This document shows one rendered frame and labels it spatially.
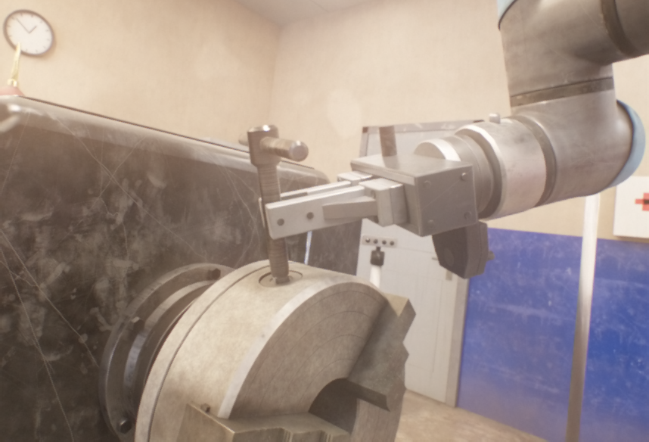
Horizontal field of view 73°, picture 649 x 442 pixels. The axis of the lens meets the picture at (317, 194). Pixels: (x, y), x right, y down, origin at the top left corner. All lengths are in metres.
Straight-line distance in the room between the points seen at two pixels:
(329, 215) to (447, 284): 3.25
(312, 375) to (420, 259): 3.33
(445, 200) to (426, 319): 3.35
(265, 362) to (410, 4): 4.15
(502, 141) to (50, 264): 0.40
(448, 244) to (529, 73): 0.17
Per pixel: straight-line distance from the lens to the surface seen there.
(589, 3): 0.44
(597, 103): 0.46
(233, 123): 4.76
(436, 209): 0.34
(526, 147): 0.41
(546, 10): 0.45
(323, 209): 0.35
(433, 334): 3.67
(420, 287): 3.68
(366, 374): 0.41
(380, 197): 0.33
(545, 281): 3.40
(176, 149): 0.50
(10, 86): 0.91
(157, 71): 4.34
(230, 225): 0.54
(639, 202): 3.21
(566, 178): 0.44
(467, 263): 0.41
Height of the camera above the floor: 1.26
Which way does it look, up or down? 3 degrees up
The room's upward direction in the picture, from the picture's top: 7 degrees clockwise
